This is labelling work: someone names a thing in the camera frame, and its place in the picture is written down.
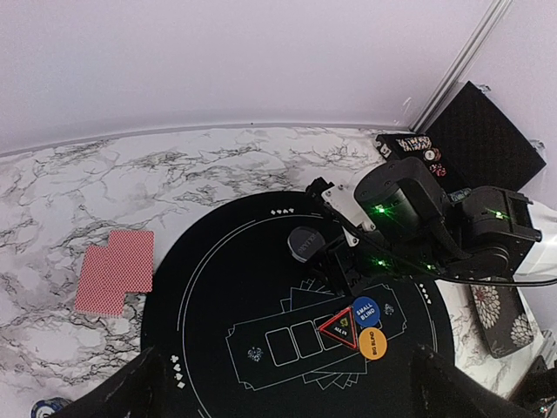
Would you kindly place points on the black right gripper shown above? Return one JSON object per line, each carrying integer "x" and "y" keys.
{"x": 399, "y": 224}

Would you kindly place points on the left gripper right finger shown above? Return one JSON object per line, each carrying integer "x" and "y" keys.
{"x": 442, "y": 390}

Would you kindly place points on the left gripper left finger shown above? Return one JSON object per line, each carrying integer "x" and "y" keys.
{"x": 134, "y": 391}

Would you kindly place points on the orange big blind button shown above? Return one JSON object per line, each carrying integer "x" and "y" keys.
{"x": 372, "y": 343}

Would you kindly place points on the blue small blind button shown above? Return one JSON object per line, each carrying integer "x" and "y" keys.
{"x": 366, "y": 312}

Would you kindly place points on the black dealer button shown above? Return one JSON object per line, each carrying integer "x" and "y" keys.
{"x": 304, "y": 242}

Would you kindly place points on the red triangle all-in marker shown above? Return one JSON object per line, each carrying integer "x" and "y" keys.
{"x": 341, "y": 328}

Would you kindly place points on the blue poker chip stack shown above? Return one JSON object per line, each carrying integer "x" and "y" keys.
{"x": 48, "y": 407}

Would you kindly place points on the floral patterned pouch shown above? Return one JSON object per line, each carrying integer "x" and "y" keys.
{"x": 505, "y": 327}

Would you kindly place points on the black poker chip case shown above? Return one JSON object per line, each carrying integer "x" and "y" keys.
{"x": 470, "y": 144}

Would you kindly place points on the round black poker mat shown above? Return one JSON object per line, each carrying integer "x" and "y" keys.
{"x": 236, "y": 318}

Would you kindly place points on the red playing card deck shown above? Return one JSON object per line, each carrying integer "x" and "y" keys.
{"x": 109, "y": 273}

